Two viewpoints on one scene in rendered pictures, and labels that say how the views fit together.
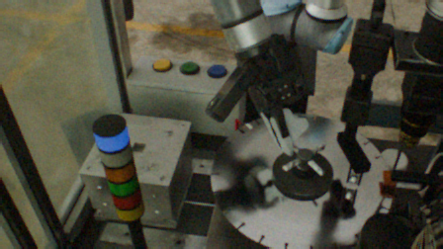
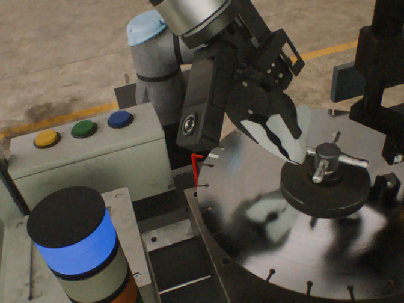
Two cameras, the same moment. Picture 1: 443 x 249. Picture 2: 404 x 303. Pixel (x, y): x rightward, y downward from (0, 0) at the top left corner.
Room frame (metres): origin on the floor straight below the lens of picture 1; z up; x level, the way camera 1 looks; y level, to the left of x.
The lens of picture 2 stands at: (0.25, 0.18, 1.32)
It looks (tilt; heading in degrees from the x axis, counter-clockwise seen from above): 41 degrees down; 344
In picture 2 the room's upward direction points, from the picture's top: 8 degrees counter-clockwise
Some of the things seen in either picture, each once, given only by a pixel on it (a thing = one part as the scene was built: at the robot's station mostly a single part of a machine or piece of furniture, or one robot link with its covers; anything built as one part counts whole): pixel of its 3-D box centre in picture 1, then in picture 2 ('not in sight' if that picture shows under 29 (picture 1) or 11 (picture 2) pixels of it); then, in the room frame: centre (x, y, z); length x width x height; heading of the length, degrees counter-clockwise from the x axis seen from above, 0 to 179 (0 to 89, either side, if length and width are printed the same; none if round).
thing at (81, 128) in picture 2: (189, 69); (84, 130); (0.90, 0.21, 0.90); 0.04 x 0.04 x 0.02
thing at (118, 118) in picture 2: (217, 72); (120, 120); (0.90, 0.14, 0.90); 0.04 x 0.04 x 0.02
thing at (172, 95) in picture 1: (190, 96); (96, 164); (0.89, 0.22, 0.82); 0.28 x 0.11 x 0.15; 86
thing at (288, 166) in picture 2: (303, 169); (324, 174); (0.55, -0.06, 0.96); 0.11 x 0.11 x 0.03
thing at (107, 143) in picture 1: (111, 132); (74, 230); (0.42, 0.22, 1.14); 0.05 x 0.04 x 0.03; 176
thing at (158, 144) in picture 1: (142, 170); (89, 279); (0.63, 0.27, 0.82); 0.18 x 0.18 x 0.15; 86
